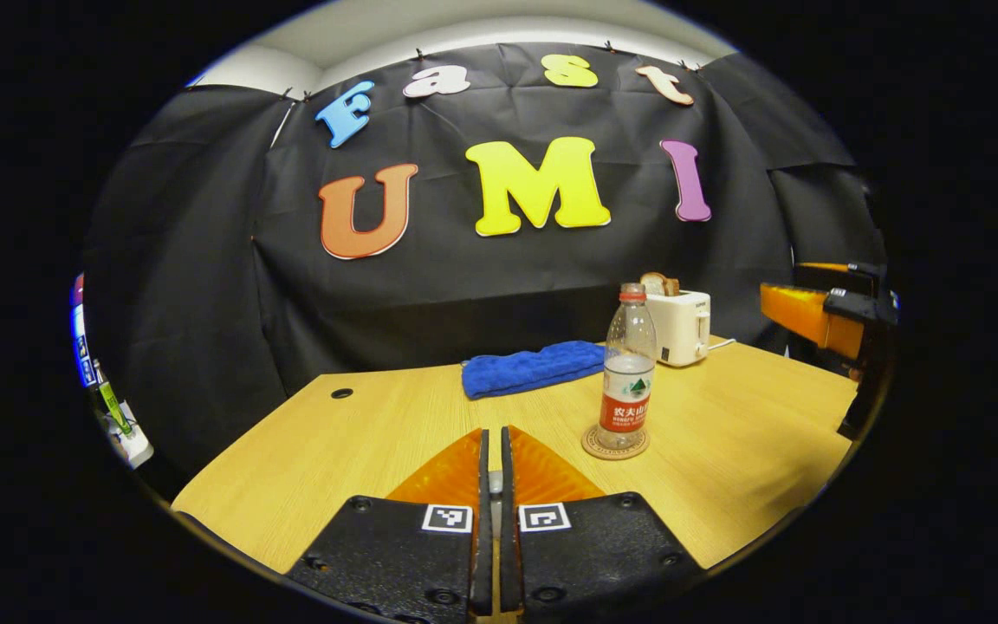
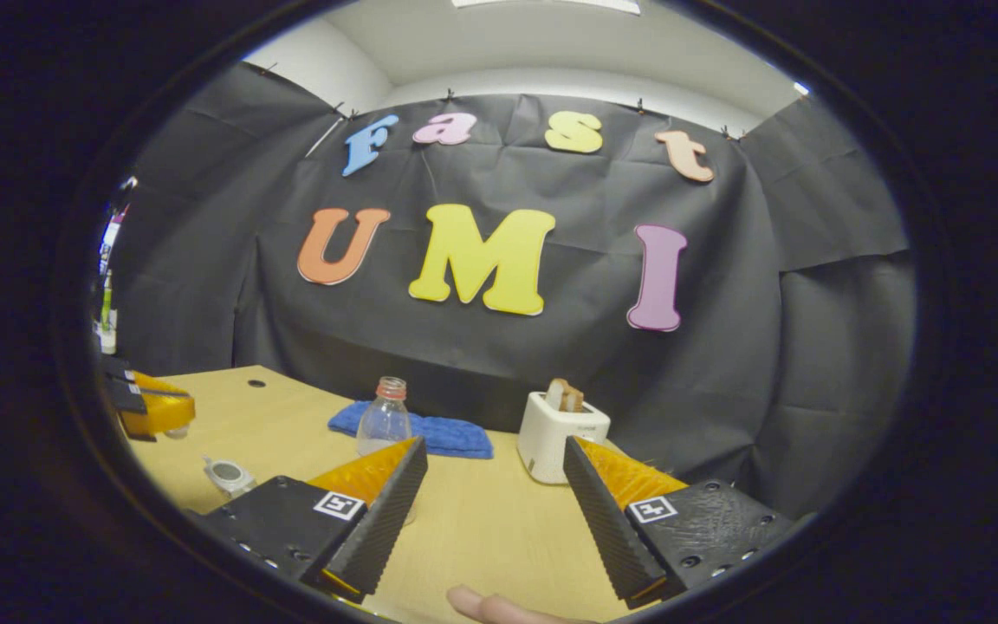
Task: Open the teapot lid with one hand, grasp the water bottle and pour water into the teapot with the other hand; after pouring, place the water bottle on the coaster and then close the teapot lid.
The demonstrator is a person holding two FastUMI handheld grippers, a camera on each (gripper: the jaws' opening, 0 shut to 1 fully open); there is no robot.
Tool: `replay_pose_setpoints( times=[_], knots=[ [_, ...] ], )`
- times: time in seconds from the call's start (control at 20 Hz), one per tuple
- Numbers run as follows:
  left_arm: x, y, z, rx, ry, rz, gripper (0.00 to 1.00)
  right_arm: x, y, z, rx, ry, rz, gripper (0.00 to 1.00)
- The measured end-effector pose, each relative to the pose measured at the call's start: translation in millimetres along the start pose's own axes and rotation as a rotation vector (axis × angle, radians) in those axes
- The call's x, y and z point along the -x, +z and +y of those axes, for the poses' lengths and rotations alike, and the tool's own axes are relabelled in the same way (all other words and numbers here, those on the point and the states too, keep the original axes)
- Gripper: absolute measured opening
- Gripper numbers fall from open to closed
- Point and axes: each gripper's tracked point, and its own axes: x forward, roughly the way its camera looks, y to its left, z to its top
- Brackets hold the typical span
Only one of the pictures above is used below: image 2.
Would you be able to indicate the blue towel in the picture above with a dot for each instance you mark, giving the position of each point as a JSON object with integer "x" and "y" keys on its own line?
{"x": 456, "y": 438}

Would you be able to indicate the green bottle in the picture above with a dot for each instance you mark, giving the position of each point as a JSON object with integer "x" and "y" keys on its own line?
{"x": 106, "y": 303}

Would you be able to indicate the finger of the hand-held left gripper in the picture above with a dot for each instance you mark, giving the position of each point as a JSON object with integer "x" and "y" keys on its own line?
{"x": 161, "y": 412}

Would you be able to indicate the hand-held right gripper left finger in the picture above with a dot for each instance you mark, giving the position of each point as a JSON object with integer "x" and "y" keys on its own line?
{"x": 378, "y": 520}

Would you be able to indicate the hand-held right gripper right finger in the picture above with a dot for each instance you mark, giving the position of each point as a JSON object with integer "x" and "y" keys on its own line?
{"x": 612, "y": 529}

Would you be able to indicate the computer monitor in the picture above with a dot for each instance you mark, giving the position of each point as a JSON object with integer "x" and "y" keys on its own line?
{"x": 111, "y": 234}

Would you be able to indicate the black backdrop cloth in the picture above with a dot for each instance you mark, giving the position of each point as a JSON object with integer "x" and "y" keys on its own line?
{"x": 724, "y": 329}

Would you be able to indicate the clear plastic water bottle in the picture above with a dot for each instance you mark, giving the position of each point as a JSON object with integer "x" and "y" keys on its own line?
{"x": 385, "y": 425}

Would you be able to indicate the white toaster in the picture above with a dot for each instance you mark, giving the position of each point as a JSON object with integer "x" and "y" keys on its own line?
{"x": 547, "y": 442}

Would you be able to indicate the white floral teacup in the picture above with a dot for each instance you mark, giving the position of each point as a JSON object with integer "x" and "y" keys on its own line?
{"x": 229, "y": 477}

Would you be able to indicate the toast slice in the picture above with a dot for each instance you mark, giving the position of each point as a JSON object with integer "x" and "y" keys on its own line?
{"x": 565, "y": 397}

